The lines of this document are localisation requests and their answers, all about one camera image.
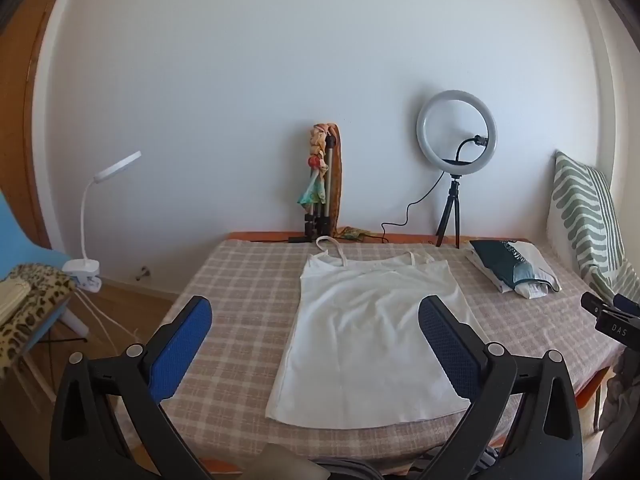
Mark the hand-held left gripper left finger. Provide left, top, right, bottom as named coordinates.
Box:
left=49, top=296, right=213, bottom=480

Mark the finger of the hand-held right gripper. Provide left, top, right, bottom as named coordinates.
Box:
left=580, top=291, right=640, bottom=318
left=595, top=309, right=640, bottom=350

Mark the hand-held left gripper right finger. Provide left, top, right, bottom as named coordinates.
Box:
left=418, top=295, right=585, bottom=480

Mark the white tank top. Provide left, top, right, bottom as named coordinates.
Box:
left=265, top=236, right=491, bottom=431

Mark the dark grey cloth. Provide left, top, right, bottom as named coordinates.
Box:
left=595, top=350, right=640, bottom=436

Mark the white folded garment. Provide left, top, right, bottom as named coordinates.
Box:
left=465, top=242, right=563, bottom=301

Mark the beige checked blanket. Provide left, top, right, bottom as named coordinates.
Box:
left=107, top=237, right=626, bottom=476

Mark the green striped pillow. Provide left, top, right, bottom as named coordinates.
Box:
left=547, top=150, right=628, bottom=286

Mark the dark teal printed garment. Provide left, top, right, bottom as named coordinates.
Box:
left=470, top=239, right=531, bottom=291

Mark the white clip desk lamp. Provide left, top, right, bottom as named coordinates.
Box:
left=62, top=150, right=142, bottom=292

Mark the leopard print cloth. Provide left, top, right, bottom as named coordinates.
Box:
left=0, top=263, right=78, bottom=378

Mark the small black tripod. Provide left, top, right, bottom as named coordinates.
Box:
left=435, top=172, right=463, bottom=250

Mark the cream ribbed cloth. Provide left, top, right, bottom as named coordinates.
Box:
left=0, top=280, right=33, bottom=326

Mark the light blue chair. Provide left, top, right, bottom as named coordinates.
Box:
left=0, top=190, right=91, bottom=386

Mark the orange patterned scarf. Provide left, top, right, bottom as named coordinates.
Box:
left=327, top=122, right=372, bottom=241

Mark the folded silver tripod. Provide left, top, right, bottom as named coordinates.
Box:
left=303, top=135, right=337, bottom=238

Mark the colourful braided scarf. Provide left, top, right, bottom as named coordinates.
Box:
left=297, top=122, right=331, bottom=208

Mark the wooden door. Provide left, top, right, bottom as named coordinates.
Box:
left=0, top=0, right=76, bottom=251

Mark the white lamp cable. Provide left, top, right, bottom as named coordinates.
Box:
left=75, top=292, right=138, bottom=346

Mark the black power cable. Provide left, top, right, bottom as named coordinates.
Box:
left=381, top=170, right=448, bottom=243

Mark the white ring light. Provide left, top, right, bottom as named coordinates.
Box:
left=416, top=90, right=498, bottom=168

